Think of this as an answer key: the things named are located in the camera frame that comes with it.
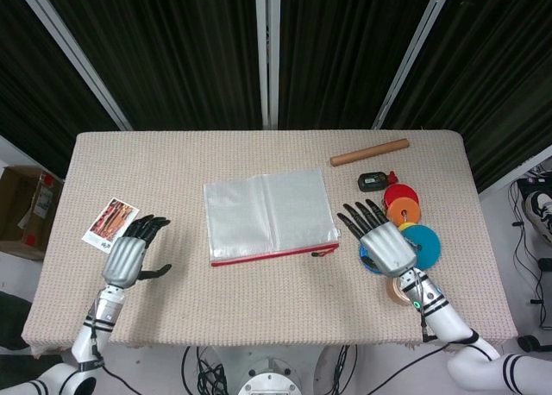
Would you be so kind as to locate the clear zip pouch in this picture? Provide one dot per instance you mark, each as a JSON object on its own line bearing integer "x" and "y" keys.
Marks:
{"x": 267, "y": 218}

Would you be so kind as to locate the wooden rolling pin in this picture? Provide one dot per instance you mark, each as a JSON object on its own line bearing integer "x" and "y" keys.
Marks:
{"x": 368, "y": 152}

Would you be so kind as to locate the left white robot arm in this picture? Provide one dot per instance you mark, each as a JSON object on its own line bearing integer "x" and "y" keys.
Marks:
{"x": 101, "y": 321}

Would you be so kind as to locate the brown cardboard box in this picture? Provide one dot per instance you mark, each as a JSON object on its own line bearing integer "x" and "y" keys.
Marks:
{"x": 19, "y": 209}

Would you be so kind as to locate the black pleated curtain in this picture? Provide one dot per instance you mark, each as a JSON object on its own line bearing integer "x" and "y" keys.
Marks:
{"x": 496, "y": 67}
{"x": 345, "y": 54}
{"x": 30, "y": 80}
{"x": 172, "y": 54}

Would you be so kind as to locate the blue plastic disc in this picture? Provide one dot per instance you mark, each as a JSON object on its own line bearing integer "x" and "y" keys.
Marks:
{"x": 365, "y": 269}

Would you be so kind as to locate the white black sneaker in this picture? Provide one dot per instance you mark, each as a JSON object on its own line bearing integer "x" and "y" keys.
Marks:
{"x": 539, "y": 209}

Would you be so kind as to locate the grey metal frame post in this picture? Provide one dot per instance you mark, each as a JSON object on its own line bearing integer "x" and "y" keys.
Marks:
{"x": 414, "y": 54}
{"x": 71, "y": 50}
{"x": 267, "y": 54}

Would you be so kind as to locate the clear tape roll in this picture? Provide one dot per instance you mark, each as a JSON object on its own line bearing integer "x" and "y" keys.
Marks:
{"x": 394, "y": 293}

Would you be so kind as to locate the black fabric object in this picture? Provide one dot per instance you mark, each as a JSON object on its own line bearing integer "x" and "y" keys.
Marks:
{"x": 13, "y": 321}

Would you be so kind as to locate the beige woven tablecloth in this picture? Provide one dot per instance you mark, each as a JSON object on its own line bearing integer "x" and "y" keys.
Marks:
{"x": 259, "y": 309}

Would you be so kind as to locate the printed photo card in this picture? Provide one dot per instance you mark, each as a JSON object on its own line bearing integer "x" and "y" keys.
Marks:
{"x": 108, "y": 220}

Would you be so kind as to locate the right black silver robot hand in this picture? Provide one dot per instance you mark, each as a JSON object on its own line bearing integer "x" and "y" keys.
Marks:
{"x": 388, "y": 248}

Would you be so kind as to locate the orange plastic disc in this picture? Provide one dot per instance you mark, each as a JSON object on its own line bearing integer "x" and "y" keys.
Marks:
{"x": 409, "y": 209}

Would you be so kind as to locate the yellow plastic disc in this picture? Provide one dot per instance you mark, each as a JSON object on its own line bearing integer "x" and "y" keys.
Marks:
{"x": 406, "y": 227}

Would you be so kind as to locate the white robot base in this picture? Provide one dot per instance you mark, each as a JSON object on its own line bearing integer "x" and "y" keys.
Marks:
{"x": 269, "y": 380}

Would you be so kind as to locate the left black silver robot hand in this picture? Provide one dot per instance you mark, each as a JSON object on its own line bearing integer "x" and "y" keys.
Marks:
{"x": 123, "y": 261}

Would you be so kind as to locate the small black digital device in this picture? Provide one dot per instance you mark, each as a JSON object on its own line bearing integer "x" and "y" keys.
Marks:
{"x": 371, "y": 182}

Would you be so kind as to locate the small black floor object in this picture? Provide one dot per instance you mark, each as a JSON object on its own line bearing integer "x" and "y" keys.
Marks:
{"x": 530, "y": 342}

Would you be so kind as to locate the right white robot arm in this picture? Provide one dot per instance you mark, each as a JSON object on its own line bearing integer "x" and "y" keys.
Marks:
{"x": 444, "y": 321}

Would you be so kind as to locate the teal plastic disc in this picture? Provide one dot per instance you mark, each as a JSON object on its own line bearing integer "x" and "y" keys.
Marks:
{"x": 427, "y": 244}

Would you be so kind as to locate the red plastic disc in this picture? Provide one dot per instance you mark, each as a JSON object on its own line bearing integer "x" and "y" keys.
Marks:
{"x": 401, "y": 193}

